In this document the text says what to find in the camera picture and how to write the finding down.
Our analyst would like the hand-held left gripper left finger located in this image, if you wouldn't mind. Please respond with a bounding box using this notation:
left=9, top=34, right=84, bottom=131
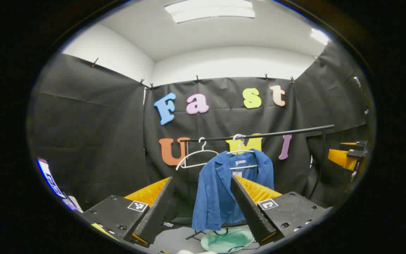
left=82, top=176, right=174, bottom=247

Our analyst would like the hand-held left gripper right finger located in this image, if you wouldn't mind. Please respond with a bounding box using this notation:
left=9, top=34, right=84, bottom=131
left=230, top=175, right=334, bottom=246

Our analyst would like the green laundry hamper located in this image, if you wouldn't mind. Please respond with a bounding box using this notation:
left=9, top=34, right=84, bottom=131
left=201, top=227, right=254, bottom=253

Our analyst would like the blue corduroy jacket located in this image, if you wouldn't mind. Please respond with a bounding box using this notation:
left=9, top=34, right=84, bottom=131
left=192, top=149, right=275, bottom=231

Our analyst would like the black clothes rack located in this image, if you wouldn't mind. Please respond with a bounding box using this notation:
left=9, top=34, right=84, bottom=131
left=180, top=124, right=336, bottom=241

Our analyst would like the black backdrop cloth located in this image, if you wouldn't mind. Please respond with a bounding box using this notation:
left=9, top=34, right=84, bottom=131
left=29, top=42, right=373, bottom=226

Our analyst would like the small ceiling light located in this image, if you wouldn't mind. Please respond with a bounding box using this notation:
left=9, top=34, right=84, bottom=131
left=310, top=28, right=330, bottom=45

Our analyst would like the large ceiling light panel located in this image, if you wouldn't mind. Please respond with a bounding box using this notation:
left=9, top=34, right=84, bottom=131
left=164, top=0, right=256, bottom=24

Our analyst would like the white wire hanger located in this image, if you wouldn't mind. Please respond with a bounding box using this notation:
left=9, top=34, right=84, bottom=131
left=227, top=134, right=259, bottom=170
left=176, top=137, right=220, bottom=171

